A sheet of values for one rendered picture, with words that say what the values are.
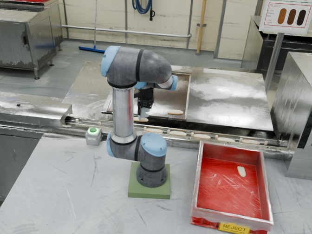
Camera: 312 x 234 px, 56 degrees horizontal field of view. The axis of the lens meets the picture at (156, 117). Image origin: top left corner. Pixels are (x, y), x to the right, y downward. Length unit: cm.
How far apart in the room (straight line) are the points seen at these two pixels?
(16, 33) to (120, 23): 192
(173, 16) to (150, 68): 428
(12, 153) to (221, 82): 148
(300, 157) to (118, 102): 93
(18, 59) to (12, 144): 249
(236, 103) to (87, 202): 113
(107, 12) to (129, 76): 447
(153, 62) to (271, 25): 141
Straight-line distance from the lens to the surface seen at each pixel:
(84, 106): 209
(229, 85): 215
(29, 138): 198
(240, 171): 161
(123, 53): 106
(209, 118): 185
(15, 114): 191
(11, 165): 221
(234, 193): 150
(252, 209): 146
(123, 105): 116
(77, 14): 570
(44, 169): 162
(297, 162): 163
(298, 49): 340
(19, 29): 426
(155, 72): 105
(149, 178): 138
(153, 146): 127
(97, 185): 148
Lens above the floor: 187
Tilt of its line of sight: 33 degrees down
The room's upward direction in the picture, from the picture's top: 3 degrees clockwise
